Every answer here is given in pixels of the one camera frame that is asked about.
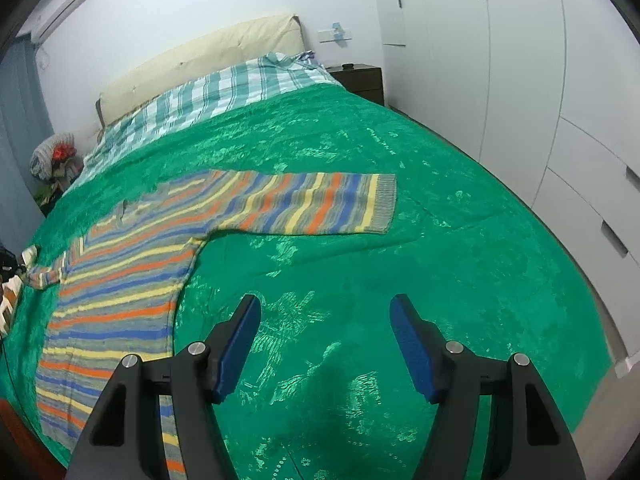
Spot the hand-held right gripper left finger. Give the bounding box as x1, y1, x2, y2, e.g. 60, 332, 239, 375
67, 294, 262, 480

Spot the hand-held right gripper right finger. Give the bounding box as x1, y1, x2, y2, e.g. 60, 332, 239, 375
390, 294, 586, 480

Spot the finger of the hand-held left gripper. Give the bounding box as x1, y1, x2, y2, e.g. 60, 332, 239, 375
0, 247, 27, 283

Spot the striped knit sweater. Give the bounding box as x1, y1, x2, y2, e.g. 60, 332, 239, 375
22, 170, 398, 478

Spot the pile of clothes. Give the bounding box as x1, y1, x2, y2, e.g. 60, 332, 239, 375
30, 132, 85, 206

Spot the grey curtain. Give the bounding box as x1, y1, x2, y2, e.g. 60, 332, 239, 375
0, 40, 53, 233

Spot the green patterned blanket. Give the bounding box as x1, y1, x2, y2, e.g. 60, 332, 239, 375
0, 80, 613, 480

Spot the teal plaid bed sheet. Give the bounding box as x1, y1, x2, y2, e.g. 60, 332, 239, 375
65, 51, 333, 196

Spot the white air conditioner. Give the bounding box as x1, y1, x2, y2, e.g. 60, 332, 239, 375
31, 0, 97, 43

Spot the dark wooden nightstand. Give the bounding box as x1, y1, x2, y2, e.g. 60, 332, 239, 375
326, 63, 386, 107

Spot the beige padded headboard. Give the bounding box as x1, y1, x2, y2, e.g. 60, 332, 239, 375
95, 14, 307, 126

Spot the white wardrobe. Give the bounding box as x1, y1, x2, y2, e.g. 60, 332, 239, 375
367, 0, 640, 376

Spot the reddish wooden bed frame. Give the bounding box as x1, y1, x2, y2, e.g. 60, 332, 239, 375
0, 399, 67, 480

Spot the white wall shelf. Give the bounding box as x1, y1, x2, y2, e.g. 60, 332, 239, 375
318, 22, 354, 44

